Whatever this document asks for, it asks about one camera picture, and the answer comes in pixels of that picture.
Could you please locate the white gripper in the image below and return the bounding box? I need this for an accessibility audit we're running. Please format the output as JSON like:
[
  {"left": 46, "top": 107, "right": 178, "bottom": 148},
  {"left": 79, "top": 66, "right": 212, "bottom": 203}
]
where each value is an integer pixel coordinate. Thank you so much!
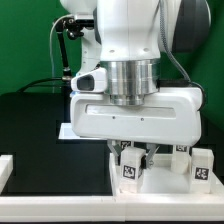
[{"left": 70, "top": 68, "right": 202, "bottom": 169}]

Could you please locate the white square table top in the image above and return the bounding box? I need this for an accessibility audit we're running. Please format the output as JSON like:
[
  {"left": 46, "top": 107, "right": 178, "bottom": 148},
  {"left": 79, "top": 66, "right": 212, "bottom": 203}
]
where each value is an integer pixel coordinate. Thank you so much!
[{"left": 109, "top": 154, "right": 224, "bottom": 197}]

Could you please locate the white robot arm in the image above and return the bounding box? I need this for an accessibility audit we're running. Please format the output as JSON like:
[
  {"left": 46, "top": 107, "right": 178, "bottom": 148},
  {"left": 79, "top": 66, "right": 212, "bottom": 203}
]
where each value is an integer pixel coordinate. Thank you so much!
[{"left": 60, "top": 0, "right": 210, "bottom": 165}]

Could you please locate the white marker tag plate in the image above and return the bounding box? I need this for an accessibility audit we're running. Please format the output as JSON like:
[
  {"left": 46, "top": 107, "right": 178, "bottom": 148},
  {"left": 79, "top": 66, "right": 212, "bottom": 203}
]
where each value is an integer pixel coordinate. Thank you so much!
[{"left": 58, "top": 122, "right": 101, "bottom": 141}]

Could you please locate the white U-shaped boundary fence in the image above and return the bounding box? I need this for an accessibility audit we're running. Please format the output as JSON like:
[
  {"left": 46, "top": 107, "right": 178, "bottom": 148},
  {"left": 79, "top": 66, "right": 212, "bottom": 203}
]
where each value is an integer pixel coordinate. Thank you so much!
[{"left": 0, "top": 156, "right": 224, "bottom": 222}]

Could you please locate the black camera on mount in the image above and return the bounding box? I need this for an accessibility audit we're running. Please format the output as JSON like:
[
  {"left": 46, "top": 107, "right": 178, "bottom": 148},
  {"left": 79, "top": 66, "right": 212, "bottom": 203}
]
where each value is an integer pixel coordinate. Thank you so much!
[{"left": 63, "top": 14, "right": 94, "bottom": 40}]

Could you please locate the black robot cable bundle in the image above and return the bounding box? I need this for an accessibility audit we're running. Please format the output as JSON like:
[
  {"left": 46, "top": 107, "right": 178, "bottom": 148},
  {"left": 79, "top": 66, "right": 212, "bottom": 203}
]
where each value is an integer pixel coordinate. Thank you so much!
[{"left": 16, "top": 14, "right": 76, "bottom": 94}]

